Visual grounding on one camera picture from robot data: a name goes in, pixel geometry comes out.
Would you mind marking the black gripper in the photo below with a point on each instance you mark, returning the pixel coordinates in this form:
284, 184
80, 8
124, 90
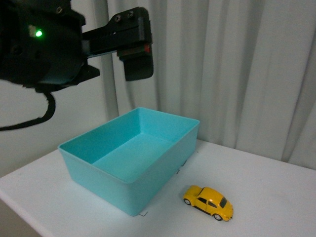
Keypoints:
41, 45

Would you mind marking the black gripper finger with pad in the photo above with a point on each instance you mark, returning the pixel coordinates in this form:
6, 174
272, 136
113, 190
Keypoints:
127, 33

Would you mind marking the yellow beetle toy car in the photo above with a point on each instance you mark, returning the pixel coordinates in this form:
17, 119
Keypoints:
209, 201

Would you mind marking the white pleated curtain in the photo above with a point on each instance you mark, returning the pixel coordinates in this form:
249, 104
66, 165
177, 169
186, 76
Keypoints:
246, 69

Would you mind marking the turquoise plastic storage box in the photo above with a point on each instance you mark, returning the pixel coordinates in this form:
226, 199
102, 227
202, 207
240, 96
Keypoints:
130, 158

